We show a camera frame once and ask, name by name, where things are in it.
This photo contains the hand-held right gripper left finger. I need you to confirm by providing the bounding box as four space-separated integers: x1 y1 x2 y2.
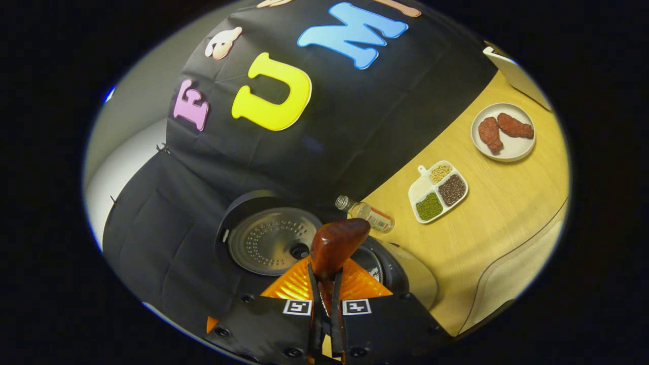
205 256 325 365

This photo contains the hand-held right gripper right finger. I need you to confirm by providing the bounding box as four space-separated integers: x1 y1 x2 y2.
331 259 452 365

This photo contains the brown wooden spoon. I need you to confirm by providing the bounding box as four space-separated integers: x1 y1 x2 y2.
310 218 372 315

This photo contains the grey rice cooker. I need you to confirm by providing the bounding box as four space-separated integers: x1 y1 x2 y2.
215 190 439 311

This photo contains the white chopstick holder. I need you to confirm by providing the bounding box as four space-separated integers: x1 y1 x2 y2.
483 45 552 111

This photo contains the small clear glass bottle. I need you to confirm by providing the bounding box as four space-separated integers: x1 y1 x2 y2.
335 195 396 234

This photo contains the white divided grain dish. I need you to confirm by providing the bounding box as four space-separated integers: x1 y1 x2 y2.
408 160 469 224

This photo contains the red-brown meat piece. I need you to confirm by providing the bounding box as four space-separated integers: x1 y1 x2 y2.
497 113 534 139
478 117 504 155

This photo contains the white oval plate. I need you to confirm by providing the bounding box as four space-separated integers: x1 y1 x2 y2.
471 103 536 162

